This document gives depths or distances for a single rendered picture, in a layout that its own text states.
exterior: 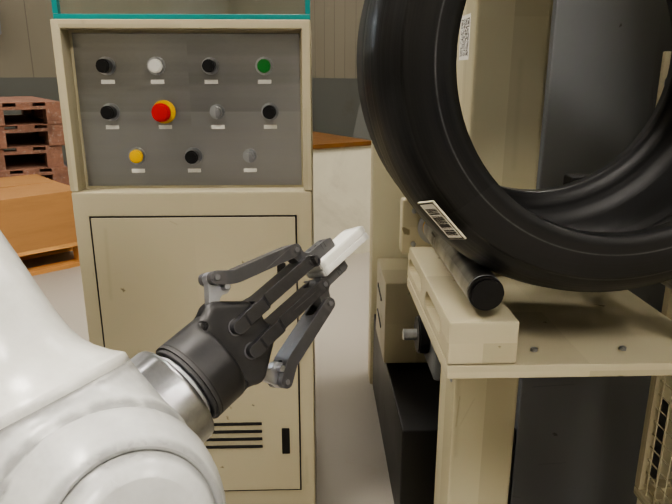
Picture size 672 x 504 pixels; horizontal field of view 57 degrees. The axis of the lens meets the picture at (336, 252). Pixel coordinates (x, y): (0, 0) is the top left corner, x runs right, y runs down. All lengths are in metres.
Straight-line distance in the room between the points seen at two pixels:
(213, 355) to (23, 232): 3.55
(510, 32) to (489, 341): 0.55
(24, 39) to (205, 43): 7.12
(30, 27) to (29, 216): 4.79
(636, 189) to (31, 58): 7.92
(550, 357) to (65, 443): 0.68
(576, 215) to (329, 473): 1.21
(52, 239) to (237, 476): 2.63
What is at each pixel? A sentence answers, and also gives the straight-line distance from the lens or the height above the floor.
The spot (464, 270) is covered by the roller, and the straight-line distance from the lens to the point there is 0.82.
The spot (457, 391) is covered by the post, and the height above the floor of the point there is 0.56.
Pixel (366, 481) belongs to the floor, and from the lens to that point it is 1.96.
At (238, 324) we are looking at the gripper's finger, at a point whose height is 0.96.
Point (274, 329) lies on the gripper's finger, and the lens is 0.55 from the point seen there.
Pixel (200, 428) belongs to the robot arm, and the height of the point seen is 0.90.
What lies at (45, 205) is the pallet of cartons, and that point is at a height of 0.41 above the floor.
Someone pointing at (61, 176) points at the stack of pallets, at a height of 0.41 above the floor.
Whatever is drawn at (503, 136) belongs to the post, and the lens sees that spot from 1.13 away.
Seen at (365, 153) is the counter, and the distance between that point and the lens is 4.02.
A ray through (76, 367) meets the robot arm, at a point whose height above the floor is 1.03.
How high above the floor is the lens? 1.16
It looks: 16 degrees down
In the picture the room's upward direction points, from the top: straight up
